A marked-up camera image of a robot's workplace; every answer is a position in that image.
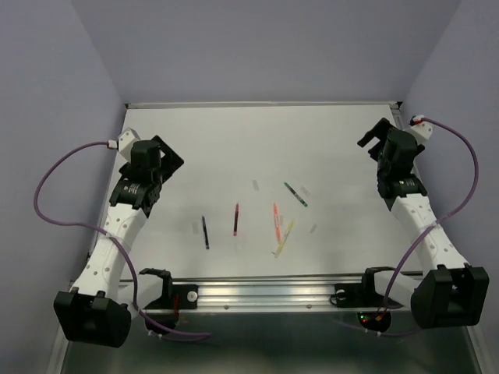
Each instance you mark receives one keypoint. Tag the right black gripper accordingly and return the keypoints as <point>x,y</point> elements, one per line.
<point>381,130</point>

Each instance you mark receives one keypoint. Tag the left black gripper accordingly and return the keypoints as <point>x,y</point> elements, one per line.
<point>170,161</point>

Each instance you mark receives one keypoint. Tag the purple pen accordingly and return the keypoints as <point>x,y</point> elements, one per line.
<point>205,232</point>

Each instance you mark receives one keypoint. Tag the green pen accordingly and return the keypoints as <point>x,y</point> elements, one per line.
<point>295,194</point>

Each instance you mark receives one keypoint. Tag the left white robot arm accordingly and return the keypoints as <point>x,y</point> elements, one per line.
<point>96,310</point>

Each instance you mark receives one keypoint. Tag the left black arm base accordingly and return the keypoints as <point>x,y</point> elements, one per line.
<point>163,299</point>

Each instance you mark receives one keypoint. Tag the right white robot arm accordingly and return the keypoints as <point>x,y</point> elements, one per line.
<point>432,279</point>

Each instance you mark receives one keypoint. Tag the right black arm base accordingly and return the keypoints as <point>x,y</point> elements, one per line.
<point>362,296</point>

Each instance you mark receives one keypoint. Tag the red pen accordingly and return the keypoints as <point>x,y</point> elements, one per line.
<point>236,220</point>

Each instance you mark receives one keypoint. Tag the yellow pen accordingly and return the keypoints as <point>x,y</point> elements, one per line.
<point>284,239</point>

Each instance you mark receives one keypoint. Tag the orange pen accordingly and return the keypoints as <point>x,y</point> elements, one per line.
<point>277,222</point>

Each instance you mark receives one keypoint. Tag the white table board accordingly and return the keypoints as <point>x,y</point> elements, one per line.
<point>224,150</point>

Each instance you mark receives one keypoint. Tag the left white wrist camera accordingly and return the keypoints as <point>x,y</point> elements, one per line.
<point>126,140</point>

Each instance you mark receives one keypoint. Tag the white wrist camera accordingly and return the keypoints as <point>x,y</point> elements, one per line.
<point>126,140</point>
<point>420,129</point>

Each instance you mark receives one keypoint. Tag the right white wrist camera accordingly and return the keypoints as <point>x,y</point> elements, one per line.
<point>420,129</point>

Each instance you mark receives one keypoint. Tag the aluminium front rail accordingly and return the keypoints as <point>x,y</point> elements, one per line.
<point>279,294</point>

